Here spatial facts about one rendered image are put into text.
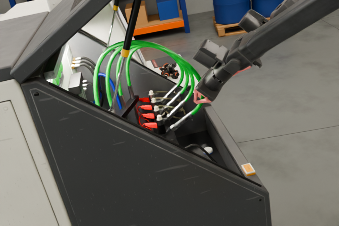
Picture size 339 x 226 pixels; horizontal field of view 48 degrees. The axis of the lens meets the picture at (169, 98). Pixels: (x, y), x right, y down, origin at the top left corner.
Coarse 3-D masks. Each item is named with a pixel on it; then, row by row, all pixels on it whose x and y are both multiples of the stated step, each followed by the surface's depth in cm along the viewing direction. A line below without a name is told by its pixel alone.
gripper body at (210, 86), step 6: (210, 72) 112; (204, 78) 116; (210, 78) 112; (216, 78) 110; (198, 84) 114; (204, 84) 115; (210, 84) 113; (216, 84) 112; (222, 84) 112; (198, 90) 114; (204, 90) 113; (210, 90) 114; (216, 90) 115; (210, 96) 113; (216, 96) 114
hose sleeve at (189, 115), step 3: (189, 114) 125; (183, 117) 126; (186, 117) 125; (189, 117) 125; (180, 120) 127; (183, 120) 126; (186, 120) 126; (177, 123) 127; (180, 123) 127; (183, 123) 127; (174, 126) 128; (177, 126) 128
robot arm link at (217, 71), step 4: (216, 60) 107; (216, 64) 110; (220, 64) 108; (216, 68) 109; (220, 68) 108; (216, 72) 109; (220, 72) 108; (224, 72) 108; (228, 72) 107; (216, 76) 110; (220, 76) 109; (224, 76) 109; (228, 76) 109; (224, 80) 110
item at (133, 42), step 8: (136, 40) 118; (112, 48) 121; (160, 48) 117; (104, 56) 123; (176, 56) 117; (96, 64) 125; (184, 64) 117; (96, 72) 126; (192, 72) 118; (96, 80) 127; (96, 88) 129; (96, 96) 130; (200, 104) 122; (192, 112) 124
